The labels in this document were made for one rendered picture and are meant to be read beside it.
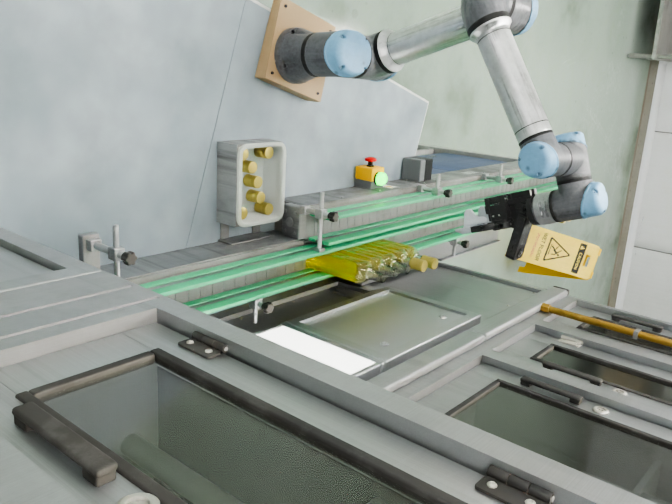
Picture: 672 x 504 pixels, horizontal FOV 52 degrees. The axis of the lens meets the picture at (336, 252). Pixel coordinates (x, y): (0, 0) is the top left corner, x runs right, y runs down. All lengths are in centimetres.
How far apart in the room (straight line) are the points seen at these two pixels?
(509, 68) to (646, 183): 622
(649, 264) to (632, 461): 635
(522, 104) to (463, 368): 66
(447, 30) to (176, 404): 127
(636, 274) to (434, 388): 633
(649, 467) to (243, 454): 102
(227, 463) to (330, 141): 164
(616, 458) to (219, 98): 126
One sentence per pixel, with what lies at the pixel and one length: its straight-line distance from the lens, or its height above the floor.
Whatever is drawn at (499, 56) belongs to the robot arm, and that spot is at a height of 145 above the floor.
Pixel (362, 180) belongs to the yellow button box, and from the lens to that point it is 229.
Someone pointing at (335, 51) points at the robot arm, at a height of 100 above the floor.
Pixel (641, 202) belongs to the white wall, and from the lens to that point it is 773.
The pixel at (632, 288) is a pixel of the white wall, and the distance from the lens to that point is 792.
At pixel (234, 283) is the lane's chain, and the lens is 182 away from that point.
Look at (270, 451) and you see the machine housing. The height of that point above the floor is 177.
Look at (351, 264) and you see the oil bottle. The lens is 189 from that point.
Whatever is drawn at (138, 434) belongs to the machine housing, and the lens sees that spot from 71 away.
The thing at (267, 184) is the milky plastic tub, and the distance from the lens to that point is 196.
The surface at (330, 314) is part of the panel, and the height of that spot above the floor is 102.
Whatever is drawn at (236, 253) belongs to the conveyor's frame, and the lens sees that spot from 180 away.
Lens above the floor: 216
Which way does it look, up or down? 38 degrees down
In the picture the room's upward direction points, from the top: 106 degrees clockwise
